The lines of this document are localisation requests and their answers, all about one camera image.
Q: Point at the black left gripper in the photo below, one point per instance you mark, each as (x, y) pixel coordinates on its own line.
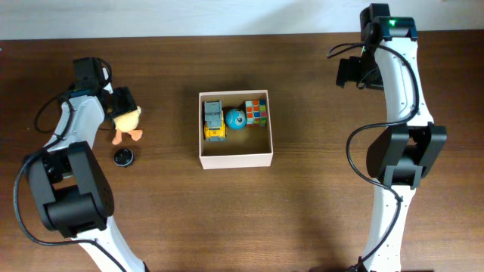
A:
(128, 105)

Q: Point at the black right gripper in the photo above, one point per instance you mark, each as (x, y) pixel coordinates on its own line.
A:
(346, 72)

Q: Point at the yellow plush duck toy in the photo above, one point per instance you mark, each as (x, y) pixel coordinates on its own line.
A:
(127, 123)

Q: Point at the black round knob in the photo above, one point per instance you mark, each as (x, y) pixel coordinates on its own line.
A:
(124, 157)

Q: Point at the multicoloured puzzle cube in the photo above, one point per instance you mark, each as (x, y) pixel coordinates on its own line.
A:
(256, 113)

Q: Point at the yellow grey toy dump truck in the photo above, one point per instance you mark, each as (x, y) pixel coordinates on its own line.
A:
(214, 127)

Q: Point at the blue number ten ball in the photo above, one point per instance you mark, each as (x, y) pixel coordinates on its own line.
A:
(235, 119)

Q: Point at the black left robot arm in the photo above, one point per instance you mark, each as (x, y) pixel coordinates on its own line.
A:
(71, 192)

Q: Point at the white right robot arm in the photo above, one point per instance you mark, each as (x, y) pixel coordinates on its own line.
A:
(410, 143)

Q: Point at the pink open box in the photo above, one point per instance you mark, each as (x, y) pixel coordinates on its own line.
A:
(244, 148)

